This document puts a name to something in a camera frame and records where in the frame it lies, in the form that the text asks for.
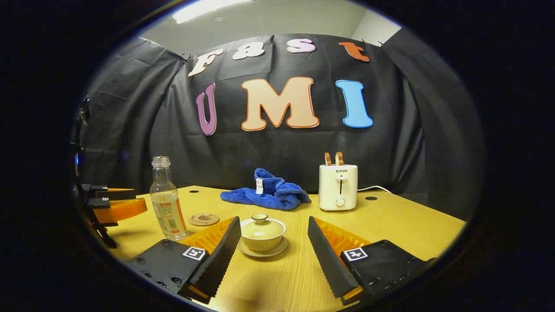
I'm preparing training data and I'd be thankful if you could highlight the cream toaster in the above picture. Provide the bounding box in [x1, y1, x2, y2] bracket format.
[319, 164, 359, 211]

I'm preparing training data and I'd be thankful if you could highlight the round cork coaster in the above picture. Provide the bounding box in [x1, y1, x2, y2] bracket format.
[188, 213, 220, 227]

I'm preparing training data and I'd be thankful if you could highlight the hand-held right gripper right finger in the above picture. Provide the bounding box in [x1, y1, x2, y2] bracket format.
[307, 216, 436, 306]

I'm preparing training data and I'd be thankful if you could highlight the clear plastic water bottle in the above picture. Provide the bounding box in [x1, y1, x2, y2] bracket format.
[150, 156, 189, 241]

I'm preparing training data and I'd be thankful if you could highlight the cream teacup lid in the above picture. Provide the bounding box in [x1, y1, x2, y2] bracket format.
[240, 213, 287, 240]

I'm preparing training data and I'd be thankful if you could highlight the black backdrop cloth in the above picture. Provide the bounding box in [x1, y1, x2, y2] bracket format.
[80, 34, 484, 221]

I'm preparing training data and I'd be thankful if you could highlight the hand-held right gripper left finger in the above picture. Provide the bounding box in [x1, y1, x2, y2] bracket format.
[126, 216, 242, 305]

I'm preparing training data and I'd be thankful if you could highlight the blue towel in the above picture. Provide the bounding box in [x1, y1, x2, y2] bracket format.
[220, 168, 312, 211]

